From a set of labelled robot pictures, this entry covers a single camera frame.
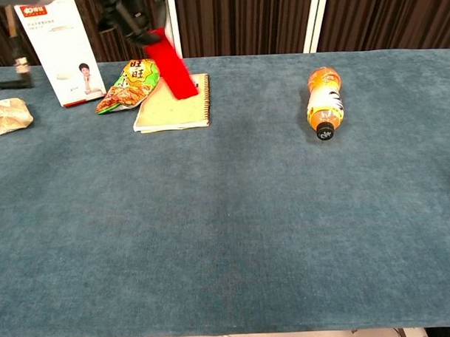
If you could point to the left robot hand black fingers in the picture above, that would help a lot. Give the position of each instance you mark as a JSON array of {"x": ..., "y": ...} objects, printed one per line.
[{"x": 131, "y": 16}]

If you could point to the red card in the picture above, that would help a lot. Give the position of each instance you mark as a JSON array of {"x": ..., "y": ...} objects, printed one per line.
[{"x": 173, "y": 70}]

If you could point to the dark brown curtain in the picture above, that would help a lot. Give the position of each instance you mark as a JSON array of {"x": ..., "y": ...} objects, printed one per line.
[
  {"x": 389, "y": 16},
  {"x": 242, "y": 21},
  {"x": 95, "y": 47}
]

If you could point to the green orange snack bag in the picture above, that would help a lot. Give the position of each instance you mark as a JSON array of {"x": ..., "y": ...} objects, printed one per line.
[{"x": 131, "y": 88}]

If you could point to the white product box with portrait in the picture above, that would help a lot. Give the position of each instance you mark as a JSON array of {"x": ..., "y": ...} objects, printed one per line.
[{"x": 64, "y": 56}]

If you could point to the yellow spiral notebook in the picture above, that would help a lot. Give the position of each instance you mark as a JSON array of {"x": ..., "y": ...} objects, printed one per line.
[{"x": 171, "y": 111}]

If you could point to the crumpled beige paper bag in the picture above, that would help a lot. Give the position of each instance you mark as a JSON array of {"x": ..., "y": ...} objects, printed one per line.
[{"x": 7, "y": 116}]

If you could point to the orange drink bottle black cap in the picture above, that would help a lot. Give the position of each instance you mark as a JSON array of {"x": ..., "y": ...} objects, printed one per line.
[{"x": 325, "y": 98}]

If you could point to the blue table cloth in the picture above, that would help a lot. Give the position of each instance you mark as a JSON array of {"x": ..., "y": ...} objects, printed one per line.
[{"x": 227, "y": 220}]

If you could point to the white partition post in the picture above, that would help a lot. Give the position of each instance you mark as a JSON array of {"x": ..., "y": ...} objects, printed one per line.
[
  {"x": 316, "y": 19},
  {"x": 175, "y": 29}
]

